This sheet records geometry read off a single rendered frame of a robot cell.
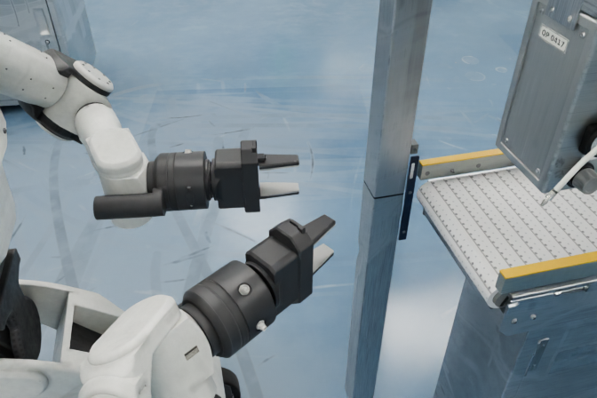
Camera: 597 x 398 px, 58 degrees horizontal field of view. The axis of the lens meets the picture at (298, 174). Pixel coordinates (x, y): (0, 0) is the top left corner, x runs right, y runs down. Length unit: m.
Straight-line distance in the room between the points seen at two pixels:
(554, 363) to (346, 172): 1.48
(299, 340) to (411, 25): 1.19
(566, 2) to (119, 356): 0.54
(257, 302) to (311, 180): 1.80
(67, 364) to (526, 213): 0.75
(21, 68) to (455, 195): 0.74
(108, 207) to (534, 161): 0.55
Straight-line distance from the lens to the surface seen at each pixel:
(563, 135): 0.62
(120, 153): 0.81
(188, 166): 0.79
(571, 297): 0.93
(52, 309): 0.99
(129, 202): 0.79
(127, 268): 2.09
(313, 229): 0.69
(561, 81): 0.62
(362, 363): 1.38
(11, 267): 0.87
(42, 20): 2.94
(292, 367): 1.74
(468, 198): 0.98
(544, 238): 0.94
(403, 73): 0.88
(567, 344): 1.16
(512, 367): 1.12
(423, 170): 0.98
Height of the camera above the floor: 1.45
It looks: 37 degrees down
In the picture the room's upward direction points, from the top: straight up
